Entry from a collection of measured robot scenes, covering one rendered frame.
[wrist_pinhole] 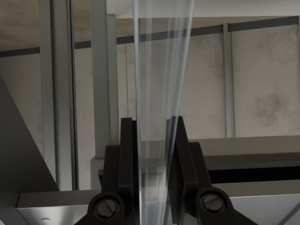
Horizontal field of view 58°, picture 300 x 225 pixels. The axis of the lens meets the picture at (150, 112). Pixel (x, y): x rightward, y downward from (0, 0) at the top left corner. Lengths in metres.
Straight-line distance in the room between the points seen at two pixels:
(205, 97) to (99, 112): 2.54
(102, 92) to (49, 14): 0.18
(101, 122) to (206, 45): 2.64
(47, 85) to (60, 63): 0.04
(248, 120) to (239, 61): 0.62
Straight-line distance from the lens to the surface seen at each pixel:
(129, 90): 3.23
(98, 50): 0.55
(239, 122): 3.01
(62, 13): 0.43
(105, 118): 0.53
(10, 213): 0.18
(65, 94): 0.40
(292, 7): 0.94
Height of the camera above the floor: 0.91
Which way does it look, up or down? level
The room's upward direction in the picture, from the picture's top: 178 degrees clockwise
